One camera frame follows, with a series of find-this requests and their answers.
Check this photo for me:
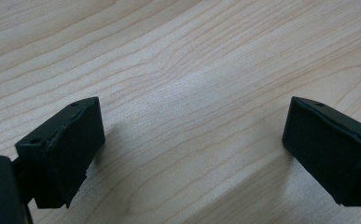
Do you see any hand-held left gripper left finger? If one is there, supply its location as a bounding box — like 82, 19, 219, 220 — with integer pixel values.
14, 96, 106, 210

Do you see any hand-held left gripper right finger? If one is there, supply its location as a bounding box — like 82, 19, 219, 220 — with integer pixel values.
282, 95, 361, 207

